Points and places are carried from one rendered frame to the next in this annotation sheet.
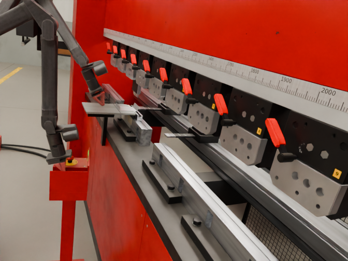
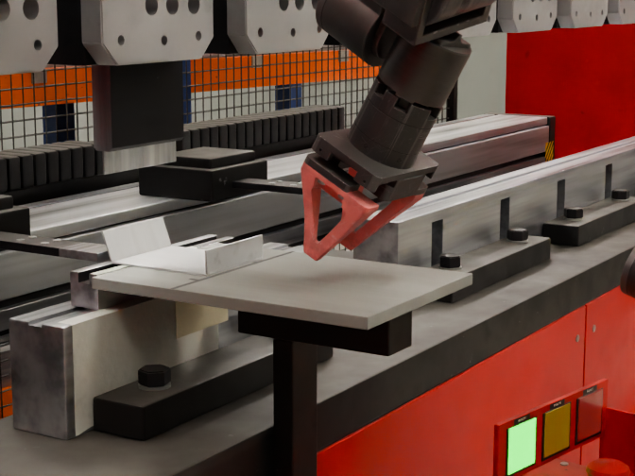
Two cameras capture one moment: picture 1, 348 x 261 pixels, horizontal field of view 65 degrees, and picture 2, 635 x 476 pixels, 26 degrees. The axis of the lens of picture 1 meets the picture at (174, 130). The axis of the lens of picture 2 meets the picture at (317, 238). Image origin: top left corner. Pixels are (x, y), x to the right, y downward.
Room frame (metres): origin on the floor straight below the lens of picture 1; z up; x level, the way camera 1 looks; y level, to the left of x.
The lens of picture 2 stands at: (2.03, 1.36, 1.24)
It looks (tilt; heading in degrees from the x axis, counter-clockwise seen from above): 11 degrees down; 239
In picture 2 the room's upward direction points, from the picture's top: straight up
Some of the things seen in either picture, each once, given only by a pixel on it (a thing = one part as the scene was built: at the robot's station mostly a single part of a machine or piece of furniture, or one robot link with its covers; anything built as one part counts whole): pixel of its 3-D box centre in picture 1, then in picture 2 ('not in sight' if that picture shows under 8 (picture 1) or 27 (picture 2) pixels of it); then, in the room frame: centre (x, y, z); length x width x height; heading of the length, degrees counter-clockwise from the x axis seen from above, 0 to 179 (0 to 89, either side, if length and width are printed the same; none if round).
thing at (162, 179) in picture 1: (160, 178); (485, 265); (0.99, 0.02, 0.89); 0.30 x 0.05 x 0.03; 28
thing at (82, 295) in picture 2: (134, 112); (157, 269); (1.53, 0.24, 0.98); 0.20 x 0.03 x 0.03; 28
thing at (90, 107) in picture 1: (108, 108); (283, 280); (1.48, 0.38, 1.00); 0.26 x 0.18 x 0.01; 118
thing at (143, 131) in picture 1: (134, 124); (181, 328); (1.50, 0.23, 0.92); 0.39 x 0.06 x 0.10; 28
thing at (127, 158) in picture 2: (136, 87); (139, 113); (1.55, 0.25, 1.13); 0.10 x 0.02 x 0.10; 28
